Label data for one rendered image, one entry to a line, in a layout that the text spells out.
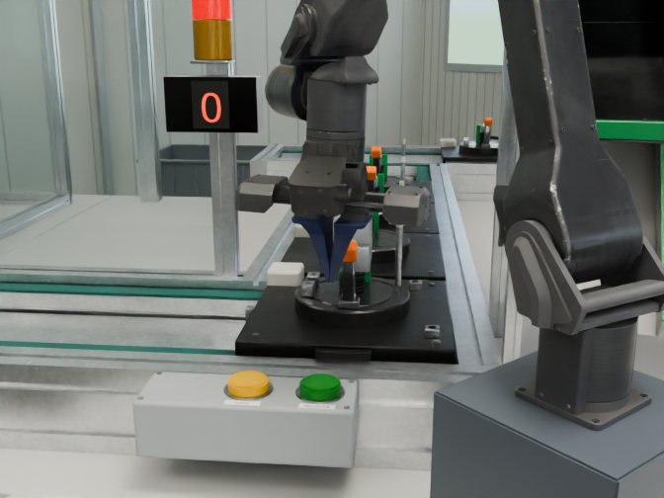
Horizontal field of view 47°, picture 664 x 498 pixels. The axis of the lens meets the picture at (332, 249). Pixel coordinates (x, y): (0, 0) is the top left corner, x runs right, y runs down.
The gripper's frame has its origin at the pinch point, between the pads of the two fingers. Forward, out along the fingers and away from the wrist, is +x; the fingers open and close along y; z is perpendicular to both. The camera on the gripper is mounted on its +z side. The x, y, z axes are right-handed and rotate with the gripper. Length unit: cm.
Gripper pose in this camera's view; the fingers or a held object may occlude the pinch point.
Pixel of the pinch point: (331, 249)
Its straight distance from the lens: 77.7
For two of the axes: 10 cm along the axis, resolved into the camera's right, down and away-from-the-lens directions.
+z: -2.3, 2.7, -9.4
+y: 9.7, 0.9, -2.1
